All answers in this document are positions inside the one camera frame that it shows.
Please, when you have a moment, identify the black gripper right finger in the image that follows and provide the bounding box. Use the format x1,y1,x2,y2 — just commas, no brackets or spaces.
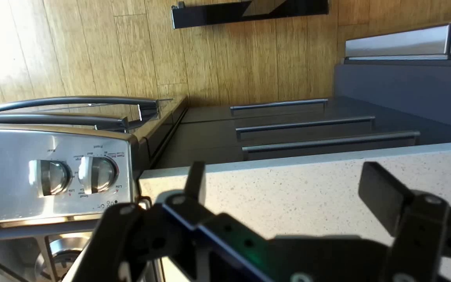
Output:
359,161,416,236

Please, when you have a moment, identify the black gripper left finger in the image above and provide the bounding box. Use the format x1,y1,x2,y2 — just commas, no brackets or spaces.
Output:
184,161,206,203

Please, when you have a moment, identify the dark grey drawer cabinet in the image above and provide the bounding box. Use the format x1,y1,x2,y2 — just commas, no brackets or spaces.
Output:
156,61,451,167

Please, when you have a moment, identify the right stove knob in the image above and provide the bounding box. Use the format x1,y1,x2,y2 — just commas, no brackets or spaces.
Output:
88,156,118,194

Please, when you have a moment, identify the stove knob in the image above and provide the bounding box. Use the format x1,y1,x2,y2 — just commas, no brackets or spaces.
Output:
88,156,118,194
40,159,71,196

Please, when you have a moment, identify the left stove knob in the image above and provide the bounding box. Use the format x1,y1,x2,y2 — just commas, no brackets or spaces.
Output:
40,159,71,196

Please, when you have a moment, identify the stainless steel gas stove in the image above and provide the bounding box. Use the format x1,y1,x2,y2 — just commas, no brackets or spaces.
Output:
0,95,187,282

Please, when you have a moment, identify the black tripod stand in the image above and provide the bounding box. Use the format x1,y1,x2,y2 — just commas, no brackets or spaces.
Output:
171,0,329,28

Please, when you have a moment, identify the top drawer handle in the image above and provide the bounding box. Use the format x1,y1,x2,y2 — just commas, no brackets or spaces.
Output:
242,131,422,153

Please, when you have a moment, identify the drawer handle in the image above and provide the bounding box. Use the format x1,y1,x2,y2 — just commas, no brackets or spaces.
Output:
235,116,376,134
242,131,422,153
229,98,329,111

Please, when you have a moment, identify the middle drawer handle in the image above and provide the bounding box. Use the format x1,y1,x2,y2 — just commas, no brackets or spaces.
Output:
235,116,376,134

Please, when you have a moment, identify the upper oven door handle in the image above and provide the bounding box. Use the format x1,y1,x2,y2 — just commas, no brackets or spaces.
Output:
0,95,160,117

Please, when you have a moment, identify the oven door handle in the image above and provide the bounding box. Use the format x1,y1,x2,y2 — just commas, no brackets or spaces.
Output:
0,95,160,117
0,112,129,131

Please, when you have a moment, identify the bottom drawer handle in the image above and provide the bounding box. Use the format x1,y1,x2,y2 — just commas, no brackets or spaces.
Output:
229,98,329,111

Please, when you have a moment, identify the lower oven door handle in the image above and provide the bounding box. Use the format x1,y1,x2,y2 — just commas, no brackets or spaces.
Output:
0,112,129,131

